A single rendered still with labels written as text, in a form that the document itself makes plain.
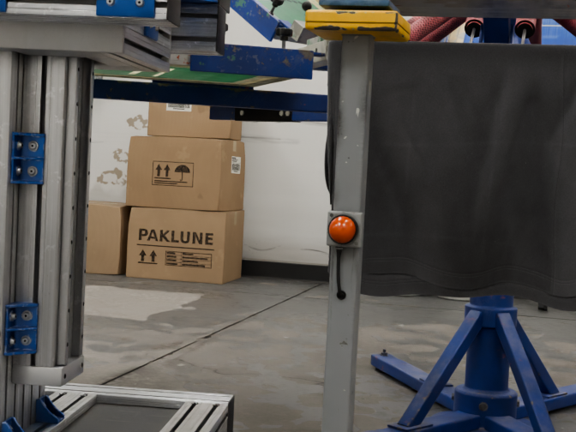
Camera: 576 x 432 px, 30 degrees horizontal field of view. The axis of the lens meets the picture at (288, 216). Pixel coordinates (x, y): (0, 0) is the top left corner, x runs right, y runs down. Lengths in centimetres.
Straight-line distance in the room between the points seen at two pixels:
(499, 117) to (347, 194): 37
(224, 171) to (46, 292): 442
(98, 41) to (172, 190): 461
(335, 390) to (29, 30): 75
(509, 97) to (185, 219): 465
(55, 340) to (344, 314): 59
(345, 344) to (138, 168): 496
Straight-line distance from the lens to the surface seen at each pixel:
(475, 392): 315
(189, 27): 210
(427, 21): 297
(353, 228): 150
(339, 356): 155
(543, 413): 293
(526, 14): 259
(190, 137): 637
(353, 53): 154
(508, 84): 179
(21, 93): 191
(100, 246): 653
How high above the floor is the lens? 74
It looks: 3 degrees down
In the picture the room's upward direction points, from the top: 3 degrees clockwise
